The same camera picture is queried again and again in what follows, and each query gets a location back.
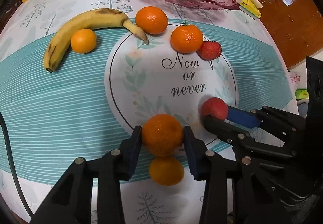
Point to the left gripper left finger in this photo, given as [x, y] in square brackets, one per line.
[69, 201]

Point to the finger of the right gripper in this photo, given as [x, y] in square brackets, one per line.
[241, 139]
[279, 123]

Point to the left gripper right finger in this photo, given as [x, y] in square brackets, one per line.
[206, 165]

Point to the red round fruit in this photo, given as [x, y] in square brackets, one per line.
[215, 107]

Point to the large orange mandarin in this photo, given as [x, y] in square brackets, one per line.
[162, 135]

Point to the red strawberry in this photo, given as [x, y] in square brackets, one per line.
[210, 50]

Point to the orange mandarin with stem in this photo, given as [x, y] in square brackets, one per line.
[186, 39]

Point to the yellow banana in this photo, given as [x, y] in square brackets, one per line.
[93, 19]

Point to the yellow tissue pack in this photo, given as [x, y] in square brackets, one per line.
[251, 8]

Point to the patterned tablecloth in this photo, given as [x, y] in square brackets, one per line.
[86, 107]

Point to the small orange beside banana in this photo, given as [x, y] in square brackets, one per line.
[83, 41]

